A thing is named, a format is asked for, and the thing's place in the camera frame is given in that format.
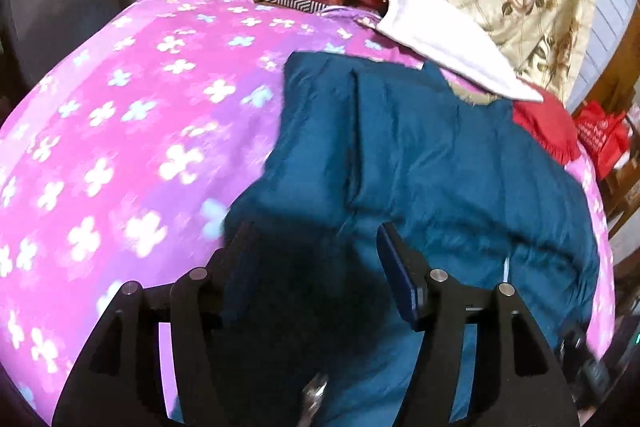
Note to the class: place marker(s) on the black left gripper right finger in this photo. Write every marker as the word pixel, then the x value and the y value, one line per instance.
pixel 483 360

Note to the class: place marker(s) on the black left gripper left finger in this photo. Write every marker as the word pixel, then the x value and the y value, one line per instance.
pixel 117 379

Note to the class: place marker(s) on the teal quilted down jacket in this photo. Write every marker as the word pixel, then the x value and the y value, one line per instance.
pixel 362 143

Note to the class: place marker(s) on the wooden shelf unit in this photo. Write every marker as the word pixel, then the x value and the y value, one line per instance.
pixel 620 191

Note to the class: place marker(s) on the pink floral bed sheet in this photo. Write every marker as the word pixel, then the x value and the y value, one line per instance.
pixel 122 161

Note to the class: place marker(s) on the red plastic bag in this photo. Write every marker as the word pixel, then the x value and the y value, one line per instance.
pixel 604 136

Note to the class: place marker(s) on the red garment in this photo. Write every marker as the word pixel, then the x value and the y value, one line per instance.
pixel 549 124

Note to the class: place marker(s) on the white folded cloth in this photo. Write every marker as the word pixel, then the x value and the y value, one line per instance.
pixel 449 37

